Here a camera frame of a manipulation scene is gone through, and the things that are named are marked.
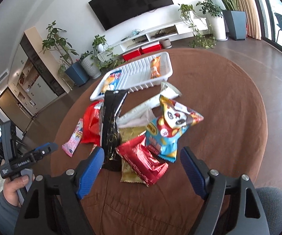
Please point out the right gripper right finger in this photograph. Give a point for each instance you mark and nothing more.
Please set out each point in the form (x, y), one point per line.
(196, 171)

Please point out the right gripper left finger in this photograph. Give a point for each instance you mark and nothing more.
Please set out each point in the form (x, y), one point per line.
(87, 171)

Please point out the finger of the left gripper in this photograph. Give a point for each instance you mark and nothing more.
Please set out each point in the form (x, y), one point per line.
(45, 147)

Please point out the pink snack packet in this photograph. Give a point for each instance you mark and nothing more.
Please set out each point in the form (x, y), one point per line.
(72, 144)

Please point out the black snack bag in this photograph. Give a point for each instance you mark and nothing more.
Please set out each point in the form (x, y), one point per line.
(111, 138)

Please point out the blue cartoon snack bag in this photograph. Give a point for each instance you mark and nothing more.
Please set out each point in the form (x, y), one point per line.
(163, 132)

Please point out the red foil snack packet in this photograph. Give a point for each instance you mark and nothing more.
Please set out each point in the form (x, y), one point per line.
(140, 159)

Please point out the red chip bag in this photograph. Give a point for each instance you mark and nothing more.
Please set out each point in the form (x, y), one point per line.
(91, 123)

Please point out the gold foil snack packet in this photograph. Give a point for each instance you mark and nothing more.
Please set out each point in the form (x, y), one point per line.
(128, 175)

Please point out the white long snack bag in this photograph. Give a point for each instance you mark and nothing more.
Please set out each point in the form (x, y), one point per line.
(166, 89)

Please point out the grey sleeved left forearm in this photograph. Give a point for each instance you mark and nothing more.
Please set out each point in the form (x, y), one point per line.
(9, 212)

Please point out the person's left hand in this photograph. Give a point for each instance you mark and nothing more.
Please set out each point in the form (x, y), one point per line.
(11, 186)

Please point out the wooden door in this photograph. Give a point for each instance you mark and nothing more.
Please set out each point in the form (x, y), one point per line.
(14, 110)

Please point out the built-in cabinet shelving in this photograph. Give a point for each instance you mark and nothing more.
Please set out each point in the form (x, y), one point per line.
(34, 78)

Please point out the grey upholstered seat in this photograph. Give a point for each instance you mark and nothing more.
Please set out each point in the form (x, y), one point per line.
(271, 199)

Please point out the blue bread snack packet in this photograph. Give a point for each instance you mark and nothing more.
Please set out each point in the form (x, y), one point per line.
(111, 83)

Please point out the plant in white ribbed pot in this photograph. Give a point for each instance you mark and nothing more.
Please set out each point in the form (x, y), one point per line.
(88, 65)

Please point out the trailing plant on console left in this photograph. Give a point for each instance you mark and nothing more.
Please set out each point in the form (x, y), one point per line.
(103, 56)

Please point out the trailing plant on console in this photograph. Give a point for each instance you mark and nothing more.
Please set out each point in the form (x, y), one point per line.
(187, 14)
(103, 56)

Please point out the tall plant blue pot left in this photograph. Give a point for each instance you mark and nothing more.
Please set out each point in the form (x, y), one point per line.
(69, 70)

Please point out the white plastic tray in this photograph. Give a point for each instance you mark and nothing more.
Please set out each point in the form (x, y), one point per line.
(136, 75)

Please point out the orange snack packet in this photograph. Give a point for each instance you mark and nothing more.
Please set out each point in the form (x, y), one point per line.
(155, 67)

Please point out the left red storage box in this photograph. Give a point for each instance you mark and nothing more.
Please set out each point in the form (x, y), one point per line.
(132, 54)

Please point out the red storage box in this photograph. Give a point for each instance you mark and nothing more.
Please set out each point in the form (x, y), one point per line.
(152, 47)
(132, 54)

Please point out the right red storage box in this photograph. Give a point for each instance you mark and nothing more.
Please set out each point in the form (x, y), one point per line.
(152, 47)

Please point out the small round beige pot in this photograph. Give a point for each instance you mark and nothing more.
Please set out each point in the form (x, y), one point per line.
(165, 43)

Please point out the trailing plant on console right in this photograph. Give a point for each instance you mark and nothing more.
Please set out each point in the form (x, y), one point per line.
(187, 14)

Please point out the white TV console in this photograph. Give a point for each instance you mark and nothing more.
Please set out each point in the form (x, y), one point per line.
(173, 31)

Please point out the large plant grey blue pot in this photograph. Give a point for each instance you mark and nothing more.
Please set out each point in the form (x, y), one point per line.
(235, 19)

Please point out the plant in tall white pot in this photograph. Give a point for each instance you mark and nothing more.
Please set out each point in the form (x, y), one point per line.
(214, 17)

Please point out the beige curtain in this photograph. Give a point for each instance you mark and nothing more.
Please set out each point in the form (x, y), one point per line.
(252, 18)

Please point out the wall mounted black television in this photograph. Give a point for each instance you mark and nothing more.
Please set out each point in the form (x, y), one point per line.
(113, 12)

